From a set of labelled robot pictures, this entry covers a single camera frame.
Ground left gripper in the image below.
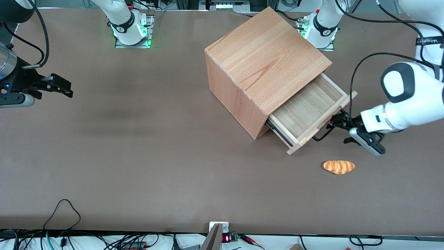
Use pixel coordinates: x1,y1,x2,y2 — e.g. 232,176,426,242
330,104,386,146

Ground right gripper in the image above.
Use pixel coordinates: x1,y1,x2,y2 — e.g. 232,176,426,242
0,57,74,101

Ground black metal drawer handle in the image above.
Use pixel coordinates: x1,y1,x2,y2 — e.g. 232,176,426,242
312,110,347,142

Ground wooden drawer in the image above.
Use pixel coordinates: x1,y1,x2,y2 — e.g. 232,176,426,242
266,72,358,156

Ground light wooden drawer cabinet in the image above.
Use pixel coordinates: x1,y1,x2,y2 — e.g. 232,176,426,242
205,6,332,140

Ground toy croissant bread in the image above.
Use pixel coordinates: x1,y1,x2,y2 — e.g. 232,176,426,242
323,160,356,175

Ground red and black test lead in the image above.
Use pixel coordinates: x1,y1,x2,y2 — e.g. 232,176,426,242
239,234,265,250

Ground lit power strip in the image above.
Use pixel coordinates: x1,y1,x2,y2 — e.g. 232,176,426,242
199,0,251,11

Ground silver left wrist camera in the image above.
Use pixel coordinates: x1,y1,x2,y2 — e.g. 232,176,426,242
349,127,386,156

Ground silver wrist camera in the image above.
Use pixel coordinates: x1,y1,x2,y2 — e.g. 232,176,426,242
349,127,386,156
0,93,35,108

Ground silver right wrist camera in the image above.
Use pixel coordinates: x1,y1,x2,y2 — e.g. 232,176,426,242
0,93,35,108

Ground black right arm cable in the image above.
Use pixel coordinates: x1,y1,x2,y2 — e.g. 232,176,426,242
2,0,50,69

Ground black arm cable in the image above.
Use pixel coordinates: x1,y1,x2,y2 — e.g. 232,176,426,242
334,0,444,121
2,0,50,69

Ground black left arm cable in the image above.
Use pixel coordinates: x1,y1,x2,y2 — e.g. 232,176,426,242
334,0,444,121

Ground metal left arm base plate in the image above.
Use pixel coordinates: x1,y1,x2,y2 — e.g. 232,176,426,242
296,17,335,52

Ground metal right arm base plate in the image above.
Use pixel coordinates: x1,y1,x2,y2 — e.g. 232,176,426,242
114,10,155,49

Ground black coiled cable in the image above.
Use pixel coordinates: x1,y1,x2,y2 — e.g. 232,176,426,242
349,235,383,247

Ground black looped cable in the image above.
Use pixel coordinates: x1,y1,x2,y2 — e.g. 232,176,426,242
43,199,81,232

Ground small metal bracket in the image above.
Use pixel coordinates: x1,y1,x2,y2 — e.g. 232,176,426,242
209,222,230,234

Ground grey camera mount bar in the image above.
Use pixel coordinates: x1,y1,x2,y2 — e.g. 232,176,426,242
200,223,223,250

